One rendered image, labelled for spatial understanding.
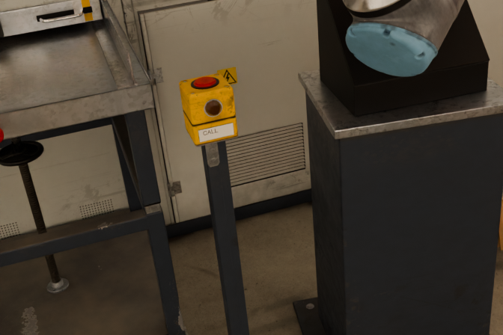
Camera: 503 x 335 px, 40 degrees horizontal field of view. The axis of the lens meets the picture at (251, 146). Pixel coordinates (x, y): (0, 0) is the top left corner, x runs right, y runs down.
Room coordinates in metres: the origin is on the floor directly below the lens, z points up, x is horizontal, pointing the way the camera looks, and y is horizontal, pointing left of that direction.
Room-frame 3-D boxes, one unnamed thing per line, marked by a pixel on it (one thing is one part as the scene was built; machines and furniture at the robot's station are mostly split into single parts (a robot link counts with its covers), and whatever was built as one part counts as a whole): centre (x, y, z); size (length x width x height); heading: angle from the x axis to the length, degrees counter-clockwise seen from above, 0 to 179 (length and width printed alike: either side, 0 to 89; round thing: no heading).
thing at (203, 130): (1.11, 0.07, 0.85); 0.08 x 0.08 x 0.10; 15
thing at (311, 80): (1.35, -0.33, 0.74); 0.38 x 0.32 x 0.02; 96
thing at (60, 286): (1.52, 0.58, 0.18); 0.06 x 0.06 x 0.02
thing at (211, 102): (1.07, 0.06, 0.87); 0.03 x 0.01 x 0.03; 105
